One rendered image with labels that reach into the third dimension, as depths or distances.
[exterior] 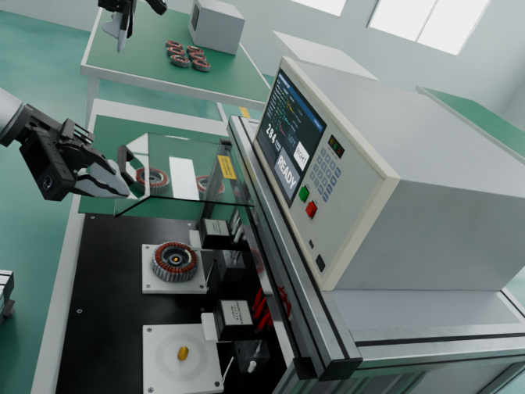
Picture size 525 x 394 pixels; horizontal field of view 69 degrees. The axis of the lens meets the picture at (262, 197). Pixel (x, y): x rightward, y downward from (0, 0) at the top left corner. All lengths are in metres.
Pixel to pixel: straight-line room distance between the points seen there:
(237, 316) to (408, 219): 0.37
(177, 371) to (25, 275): 1.30
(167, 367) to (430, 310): 0.49
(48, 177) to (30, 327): 1.25
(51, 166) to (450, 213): 0.57
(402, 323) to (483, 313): 0.18
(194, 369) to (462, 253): 0.54
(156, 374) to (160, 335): 0.08
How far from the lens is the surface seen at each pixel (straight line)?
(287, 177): 0.70
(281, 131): 0.75
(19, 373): 1.74
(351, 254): 0.54
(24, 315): 1.88
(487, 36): 7.35
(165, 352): 0.84
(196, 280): 0.97
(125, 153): 0.83
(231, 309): 0.76
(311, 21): 5.68
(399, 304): 0.64
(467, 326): 0.70
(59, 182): 0.62
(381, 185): 0.47
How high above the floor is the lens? 1.49
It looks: 32 degrees down
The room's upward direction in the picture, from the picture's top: 21 degrees clockwise
